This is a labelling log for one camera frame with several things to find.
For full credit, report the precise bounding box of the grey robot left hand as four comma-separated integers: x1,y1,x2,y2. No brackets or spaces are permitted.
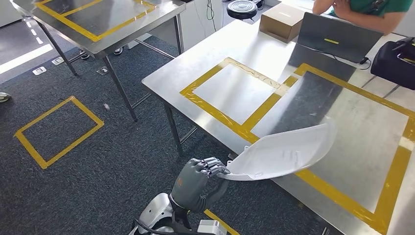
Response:
170,157,231,213

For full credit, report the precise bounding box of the black laptop charger cable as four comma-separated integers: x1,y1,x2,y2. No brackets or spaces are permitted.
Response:
319,48,372,71

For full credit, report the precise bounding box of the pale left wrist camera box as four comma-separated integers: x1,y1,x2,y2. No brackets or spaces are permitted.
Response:
197,219,228,235

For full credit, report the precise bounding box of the white curved car body part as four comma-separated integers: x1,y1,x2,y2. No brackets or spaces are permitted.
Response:
216,118,338,182

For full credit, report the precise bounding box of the round black ribbed disc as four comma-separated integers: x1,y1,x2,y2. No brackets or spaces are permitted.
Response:
226,0,259,21

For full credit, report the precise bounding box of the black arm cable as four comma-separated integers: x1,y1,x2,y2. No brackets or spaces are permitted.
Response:
132,219,203,235

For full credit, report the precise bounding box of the grey laptop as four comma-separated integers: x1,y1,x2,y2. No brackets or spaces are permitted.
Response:
297,12,385,64

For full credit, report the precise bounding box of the brown cardboard box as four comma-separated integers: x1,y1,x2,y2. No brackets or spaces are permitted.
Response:
259,2,306,44

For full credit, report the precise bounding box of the white board panel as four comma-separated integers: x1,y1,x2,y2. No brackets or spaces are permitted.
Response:
147,0,228,52

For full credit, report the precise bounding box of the black bag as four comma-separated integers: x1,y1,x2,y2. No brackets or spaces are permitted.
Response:
370,36,415,91

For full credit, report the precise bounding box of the yellow tape table outline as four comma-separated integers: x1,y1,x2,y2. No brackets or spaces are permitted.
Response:
179,56,415,235

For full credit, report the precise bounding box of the stainless steel table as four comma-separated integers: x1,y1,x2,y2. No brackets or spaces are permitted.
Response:
9,0,187,123
141,18,415,235

